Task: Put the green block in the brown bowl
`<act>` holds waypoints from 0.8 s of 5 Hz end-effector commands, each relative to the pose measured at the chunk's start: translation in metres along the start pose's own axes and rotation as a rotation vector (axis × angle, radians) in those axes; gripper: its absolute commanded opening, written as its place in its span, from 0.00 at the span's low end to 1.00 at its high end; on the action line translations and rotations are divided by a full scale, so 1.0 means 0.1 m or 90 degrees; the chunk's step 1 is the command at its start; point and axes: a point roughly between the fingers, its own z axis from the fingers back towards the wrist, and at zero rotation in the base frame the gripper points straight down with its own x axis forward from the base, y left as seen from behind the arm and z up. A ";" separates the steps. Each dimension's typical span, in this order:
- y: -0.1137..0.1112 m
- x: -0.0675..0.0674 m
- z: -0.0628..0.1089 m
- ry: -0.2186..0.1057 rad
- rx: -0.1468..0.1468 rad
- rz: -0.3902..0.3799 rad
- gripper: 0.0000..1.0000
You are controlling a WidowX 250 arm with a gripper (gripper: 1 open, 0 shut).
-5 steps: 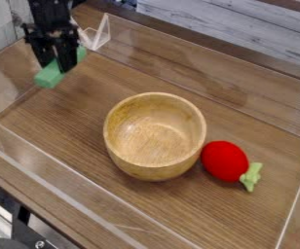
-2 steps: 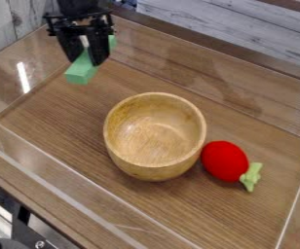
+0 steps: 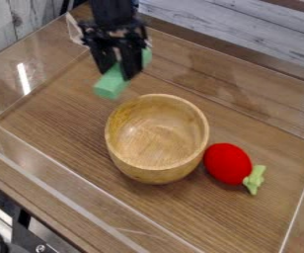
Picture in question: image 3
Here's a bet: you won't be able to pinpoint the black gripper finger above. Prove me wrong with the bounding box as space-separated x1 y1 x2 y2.
119 43 143 81
90 45 117 74

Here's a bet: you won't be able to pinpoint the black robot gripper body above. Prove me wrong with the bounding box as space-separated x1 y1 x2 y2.
78 0 149 54

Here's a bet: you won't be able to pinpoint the green rectangular block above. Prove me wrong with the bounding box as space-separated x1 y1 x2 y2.
93 47 153 100

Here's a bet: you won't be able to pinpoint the brown wooden bowl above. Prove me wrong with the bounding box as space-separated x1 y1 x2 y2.
105 94 210 185

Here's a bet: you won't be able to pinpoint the clear acrylic tray walls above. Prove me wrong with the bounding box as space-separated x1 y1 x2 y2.
0 20 304 253

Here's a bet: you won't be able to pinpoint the red plush strawberry toy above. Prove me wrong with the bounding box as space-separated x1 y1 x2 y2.
203 143 266 196

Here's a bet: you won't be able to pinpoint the clear acrylic corner bracket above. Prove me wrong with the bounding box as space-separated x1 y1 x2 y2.
64 13 86 46

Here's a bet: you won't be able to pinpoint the black table leg bracket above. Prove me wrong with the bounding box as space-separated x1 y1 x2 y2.
11 209 68 253

